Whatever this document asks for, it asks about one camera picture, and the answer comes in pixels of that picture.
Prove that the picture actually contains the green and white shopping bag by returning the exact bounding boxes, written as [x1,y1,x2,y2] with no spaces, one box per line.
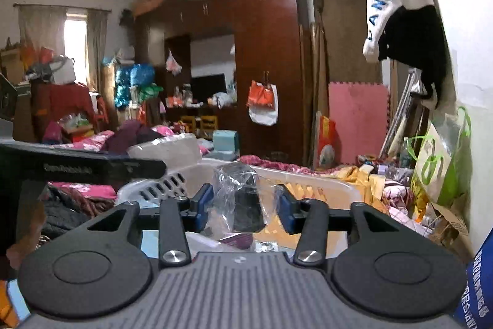
[407,106,473,207]

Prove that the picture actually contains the black padded jacket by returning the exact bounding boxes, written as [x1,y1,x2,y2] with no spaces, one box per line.
[40,183,118,239]

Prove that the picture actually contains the black item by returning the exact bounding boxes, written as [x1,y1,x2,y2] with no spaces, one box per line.
[212,164,286,238]

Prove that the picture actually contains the beige window curtains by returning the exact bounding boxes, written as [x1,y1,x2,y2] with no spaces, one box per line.
[15,4,109,93]

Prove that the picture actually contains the blue printed bag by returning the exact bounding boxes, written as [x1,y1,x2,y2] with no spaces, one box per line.
[451,227,493,329]

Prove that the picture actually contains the blue plastic bags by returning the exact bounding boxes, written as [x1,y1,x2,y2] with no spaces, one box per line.
[114,63,156,109]

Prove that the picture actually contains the pink hanging plastic bag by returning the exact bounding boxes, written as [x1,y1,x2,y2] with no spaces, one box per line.
[165,49,183,77]

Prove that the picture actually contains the teal box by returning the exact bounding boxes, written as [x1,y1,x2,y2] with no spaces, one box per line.
[212,129,240,161]

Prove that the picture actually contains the red and orange standing bag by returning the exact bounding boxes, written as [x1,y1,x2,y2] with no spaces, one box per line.
[315,112,337,170]

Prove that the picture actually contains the orange and white hanging bag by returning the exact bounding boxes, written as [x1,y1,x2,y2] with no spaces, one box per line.
[246,72,279,126]

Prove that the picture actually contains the black hanging garment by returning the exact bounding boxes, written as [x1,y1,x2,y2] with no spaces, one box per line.
[378,4,456,111]

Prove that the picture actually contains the black television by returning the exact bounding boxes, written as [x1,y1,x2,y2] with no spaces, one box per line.
[190,73,226,99]

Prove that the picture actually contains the brown wooden wardrobe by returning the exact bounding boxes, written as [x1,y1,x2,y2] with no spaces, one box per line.
[133,0,313,168]

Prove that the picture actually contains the cardboard box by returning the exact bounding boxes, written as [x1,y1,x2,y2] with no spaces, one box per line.
[422,194,471,258]

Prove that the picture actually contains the white plastic laundry basket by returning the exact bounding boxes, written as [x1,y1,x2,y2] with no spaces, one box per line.
[116,133,388,239]

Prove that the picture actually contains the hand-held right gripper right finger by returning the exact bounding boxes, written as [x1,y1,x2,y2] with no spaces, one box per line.
[275,186,390,268]

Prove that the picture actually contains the red cloth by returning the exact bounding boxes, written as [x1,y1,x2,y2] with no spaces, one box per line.
[31,81,97,139]

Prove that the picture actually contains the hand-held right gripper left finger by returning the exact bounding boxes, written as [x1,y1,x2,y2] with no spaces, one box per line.
[87,183,214,269]

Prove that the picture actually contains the yellow printed cloth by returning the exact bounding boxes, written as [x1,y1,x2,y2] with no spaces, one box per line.
[270,164,388,208]

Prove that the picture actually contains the brown wooden door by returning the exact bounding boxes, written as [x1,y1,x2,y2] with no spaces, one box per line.
[318,0,383,162]

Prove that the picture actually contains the pink foam mat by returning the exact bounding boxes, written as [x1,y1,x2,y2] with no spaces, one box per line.
[328,82,390,166]

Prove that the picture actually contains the dark purple garment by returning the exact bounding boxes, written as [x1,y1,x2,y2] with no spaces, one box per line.
[103,120,165,155]

